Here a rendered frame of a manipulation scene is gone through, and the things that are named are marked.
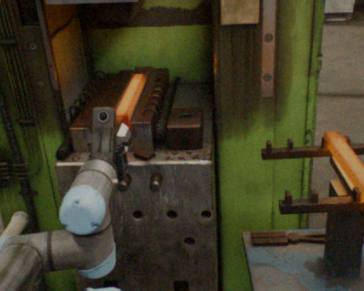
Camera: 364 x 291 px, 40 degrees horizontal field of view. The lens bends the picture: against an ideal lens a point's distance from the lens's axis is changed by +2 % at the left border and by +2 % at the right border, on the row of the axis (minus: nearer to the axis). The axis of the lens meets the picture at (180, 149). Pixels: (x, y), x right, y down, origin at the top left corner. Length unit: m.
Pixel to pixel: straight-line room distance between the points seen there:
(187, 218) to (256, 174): 0.27
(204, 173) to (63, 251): 0.39
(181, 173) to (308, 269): 0.36
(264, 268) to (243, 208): 0.33
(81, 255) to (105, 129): 0.26
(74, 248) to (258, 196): 0.65
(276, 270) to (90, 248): 0.44
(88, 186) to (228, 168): 0.58
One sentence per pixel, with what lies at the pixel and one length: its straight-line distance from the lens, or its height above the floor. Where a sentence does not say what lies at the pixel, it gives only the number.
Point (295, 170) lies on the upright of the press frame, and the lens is 1.41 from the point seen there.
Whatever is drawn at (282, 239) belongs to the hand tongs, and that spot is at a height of 0.72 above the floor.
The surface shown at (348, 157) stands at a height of 0.98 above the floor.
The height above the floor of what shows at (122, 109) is 1.01.
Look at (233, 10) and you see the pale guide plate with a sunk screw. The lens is 1.21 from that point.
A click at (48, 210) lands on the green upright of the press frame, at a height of 0.65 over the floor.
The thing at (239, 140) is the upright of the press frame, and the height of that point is 0.87.
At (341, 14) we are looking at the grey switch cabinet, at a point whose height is 0.08.
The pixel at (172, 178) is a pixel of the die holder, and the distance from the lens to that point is 1.18.
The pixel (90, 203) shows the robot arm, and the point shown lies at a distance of 0.86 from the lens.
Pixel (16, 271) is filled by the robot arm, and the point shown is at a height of 0.97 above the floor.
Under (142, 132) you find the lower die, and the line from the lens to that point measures 1.20.
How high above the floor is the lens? 1.46
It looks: 27 degrees down
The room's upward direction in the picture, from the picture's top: 4 degrees counter-clockwise
